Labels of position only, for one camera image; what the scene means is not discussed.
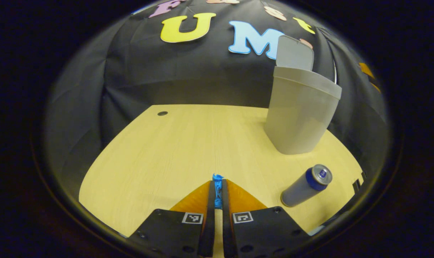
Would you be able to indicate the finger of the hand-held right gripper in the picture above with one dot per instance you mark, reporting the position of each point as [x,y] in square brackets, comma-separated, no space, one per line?
[366,70]
[376,88]

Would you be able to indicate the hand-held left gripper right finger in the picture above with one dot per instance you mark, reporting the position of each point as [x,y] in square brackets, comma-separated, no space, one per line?
[227,236]

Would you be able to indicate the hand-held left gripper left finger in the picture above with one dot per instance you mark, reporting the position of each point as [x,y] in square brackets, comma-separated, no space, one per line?
[209,229]

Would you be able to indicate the blue paper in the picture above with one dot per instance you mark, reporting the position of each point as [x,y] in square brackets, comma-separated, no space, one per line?
[218,193]

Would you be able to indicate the grey desktop garbage bin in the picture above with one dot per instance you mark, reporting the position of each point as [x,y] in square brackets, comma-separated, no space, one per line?
[295,114]

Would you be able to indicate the grey blue pop can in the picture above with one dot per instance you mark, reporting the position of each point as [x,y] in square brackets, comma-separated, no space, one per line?
[303,186]

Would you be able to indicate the black backdrop cloth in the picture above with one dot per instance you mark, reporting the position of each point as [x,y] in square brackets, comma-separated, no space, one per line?
[202,75]

